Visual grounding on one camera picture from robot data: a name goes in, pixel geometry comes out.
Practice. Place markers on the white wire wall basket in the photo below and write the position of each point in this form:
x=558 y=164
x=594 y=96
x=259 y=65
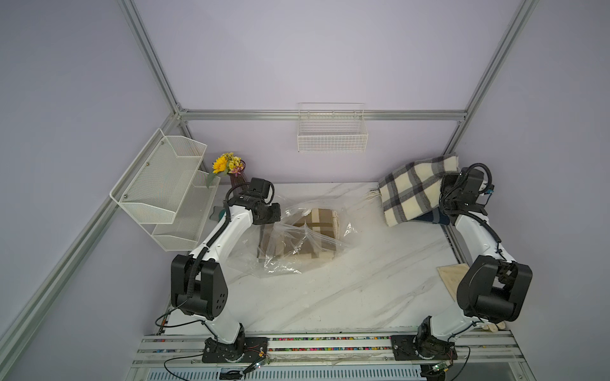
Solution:
x=332 y=128

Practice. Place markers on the tan plaid scarf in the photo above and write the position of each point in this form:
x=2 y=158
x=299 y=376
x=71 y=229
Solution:
x=312 y=236

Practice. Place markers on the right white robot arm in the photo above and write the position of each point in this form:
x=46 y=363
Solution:
x=495 y=287

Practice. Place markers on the navy plaid scarf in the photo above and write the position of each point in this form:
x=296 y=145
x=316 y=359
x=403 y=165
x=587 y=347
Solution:
x=435 y=216

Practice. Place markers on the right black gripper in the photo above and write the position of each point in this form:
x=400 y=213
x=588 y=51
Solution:
x=446 y=179

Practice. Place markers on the cream plaid scarf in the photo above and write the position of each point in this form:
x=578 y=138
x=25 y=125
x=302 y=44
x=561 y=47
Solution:
x=413 y=189

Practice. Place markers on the purple ribbed glass vase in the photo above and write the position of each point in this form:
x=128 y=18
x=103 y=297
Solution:
x=237 y=179

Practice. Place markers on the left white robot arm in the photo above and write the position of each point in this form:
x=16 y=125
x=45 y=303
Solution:
x=198 y=285

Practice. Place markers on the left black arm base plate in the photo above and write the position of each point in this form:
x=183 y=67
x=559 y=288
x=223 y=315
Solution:
x=244 y=350

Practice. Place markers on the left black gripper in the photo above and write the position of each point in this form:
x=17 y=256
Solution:
x=275 y=216

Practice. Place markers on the clear plastic vacuum bag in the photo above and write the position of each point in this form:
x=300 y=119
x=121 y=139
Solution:
x=243 y=258

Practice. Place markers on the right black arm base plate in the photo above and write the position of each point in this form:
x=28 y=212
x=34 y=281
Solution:
x=410 y=347

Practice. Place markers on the aluminium front rail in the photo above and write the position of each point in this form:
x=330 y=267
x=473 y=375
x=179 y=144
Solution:
x=475 y=347

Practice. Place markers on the yellow flower bouquet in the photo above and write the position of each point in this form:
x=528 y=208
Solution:
x=227 y=163

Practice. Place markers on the white two-tier mesh shelf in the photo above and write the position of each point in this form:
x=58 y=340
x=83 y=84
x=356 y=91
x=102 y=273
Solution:
x=167 y=193

